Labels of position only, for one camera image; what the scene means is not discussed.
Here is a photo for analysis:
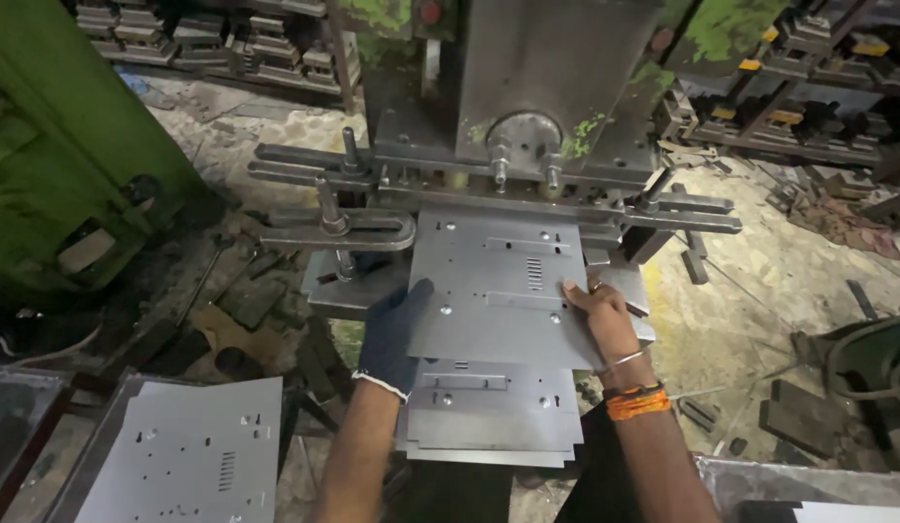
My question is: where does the person's right hand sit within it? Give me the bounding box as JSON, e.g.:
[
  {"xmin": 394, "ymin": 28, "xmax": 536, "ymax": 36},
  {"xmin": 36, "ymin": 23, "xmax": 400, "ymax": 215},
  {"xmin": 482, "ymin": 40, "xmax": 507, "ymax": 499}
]
[{"xmin": 561, "ymin": 279, "xmax": 644, "ymax": 373}]

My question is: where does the person's left hand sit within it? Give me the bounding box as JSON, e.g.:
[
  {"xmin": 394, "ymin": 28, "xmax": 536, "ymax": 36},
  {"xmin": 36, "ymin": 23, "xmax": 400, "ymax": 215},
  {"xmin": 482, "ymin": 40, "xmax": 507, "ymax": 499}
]
[{"xmin": 352, "ymin": 278, "xmax": 435, "ymax": 404}]

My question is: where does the punched grey sheet metal plate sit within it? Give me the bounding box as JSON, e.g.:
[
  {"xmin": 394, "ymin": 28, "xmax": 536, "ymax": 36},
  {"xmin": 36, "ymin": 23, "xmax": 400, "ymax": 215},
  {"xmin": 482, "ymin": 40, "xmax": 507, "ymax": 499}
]
[{"xmin": 406, "ymin": 209, "xmax": 604, "ymax": 371}]

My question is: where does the slotted steel clamp bar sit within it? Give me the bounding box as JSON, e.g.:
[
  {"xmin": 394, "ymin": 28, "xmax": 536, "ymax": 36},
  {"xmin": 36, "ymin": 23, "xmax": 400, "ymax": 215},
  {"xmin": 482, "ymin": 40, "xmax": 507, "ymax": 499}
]
[{"xmin": 260, "ymin": 209, "xmax": 418, "ymax": 253}]

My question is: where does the stack of punched metal plates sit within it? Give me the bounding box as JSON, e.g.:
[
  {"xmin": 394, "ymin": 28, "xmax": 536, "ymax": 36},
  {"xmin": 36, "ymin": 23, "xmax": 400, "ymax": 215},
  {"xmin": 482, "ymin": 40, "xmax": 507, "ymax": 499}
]
[{"xmin": 395, "ymin": 357, "xmax": 585, "ymax": 469}]

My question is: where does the heap of scrap steel blocks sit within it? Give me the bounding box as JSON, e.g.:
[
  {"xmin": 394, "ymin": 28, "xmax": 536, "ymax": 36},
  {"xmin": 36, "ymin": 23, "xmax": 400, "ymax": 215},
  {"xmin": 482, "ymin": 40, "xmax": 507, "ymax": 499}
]
[{"xmin": 116, "ymin": 232, "xmax": 349, "ymax": 408}]

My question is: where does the grey power press machine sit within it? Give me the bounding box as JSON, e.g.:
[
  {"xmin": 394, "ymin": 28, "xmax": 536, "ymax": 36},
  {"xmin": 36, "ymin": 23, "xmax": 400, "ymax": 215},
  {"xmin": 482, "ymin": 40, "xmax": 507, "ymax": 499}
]
[{"xmin": 302, "ymin": 0, "xmax": 713, "ymax": 321}]

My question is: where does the silver wrist bangle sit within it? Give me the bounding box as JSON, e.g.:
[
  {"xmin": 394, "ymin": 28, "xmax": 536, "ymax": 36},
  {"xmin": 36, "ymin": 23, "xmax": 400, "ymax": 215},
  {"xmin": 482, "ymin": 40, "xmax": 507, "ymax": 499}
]
[{"xmin": 595, "ymin": 349, "xmax": 649, "ymax": 376}]

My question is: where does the orange thread wristband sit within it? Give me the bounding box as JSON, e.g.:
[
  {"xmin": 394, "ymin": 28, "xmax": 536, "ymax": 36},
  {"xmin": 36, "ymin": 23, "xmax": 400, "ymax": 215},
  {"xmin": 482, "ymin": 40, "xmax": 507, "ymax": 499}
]
[{"xmin": 604, "ymin": 384, "xmax": 672, "ymax": 422}]

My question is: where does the long steel clamp bar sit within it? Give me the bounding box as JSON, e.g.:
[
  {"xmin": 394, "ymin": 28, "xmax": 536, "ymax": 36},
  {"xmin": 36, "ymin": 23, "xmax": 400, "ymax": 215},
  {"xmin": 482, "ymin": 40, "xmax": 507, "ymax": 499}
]
[{"xmin": 623, "ymin": 192, "xmax": 743, "ymax": 235}]

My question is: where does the pile of finished metal plates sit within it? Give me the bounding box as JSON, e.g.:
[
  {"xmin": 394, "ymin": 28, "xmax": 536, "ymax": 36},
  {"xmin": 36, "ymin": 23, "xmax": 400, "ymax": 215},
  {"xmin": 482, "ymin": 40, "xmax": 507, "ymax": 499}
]
[{"xmin": 74, "ymin": 376, "xmax": 284, "ymax": 523}]

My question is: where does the rack of steel dies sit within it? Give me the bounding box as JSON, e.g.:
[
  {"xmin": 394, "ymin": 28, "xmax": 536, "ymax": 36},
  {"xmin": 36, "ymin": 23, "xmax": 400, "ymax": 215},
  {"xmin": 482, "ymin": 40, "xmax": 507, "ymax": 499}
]
[{"xmin": 76, "ymin": 0, "xmax": 362, "ymax": 94}]

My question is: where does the green machine body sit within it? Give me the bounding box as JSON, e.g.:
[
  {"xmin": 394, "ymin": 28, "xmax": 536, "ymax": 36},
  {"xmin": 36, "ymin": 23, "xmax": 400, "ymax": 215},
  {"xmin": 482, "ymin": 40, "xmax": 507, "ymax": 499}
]
[{"xmin": 0, "ymin": 0, "xmax": 226, "ymax": 306}]

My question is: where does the metal tray table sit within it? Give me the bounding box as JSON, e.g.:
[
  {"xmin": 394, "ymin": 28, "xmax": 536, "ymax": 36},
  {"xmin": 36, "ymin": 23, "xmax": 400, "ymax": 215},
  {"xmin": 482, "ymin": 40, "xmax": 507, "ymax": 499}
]
[{"xmin": 0, "ymin": 365, "xmax": 75, "ymax": 523}]

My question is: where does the grey metal bin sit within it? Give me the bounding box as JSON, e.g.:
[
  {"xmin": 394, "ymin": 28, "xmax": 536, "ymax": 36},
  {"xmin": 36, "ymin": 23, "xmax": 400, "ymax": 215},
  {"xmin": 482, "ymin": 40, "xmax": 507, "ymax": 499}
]
[{"xmin": 697, "ymin": 456, "xmax": 900, "ymax": 523}]

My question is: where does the rack of yellow tagged dies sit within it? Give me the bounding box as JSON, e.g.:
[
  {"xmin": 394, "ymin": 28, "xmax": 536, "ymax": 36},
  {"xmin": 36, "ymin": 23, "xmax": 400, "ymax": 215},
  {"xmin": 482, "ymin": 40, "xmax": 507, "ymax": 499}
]
[{"xmin": 657, "ymin": 0, "xmax": 900, "ymax": 168}]

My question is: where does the dark cables bundle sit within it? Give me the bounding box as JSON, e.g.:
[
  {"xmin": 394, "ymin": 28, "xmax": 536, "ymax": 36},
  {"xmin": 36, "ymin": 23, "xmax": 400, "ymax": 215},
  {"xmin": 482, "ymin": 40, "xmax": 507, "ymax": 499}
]
[{"xmin": 791, "ymin": 308, "xmax": 900, "ymax": 437}]

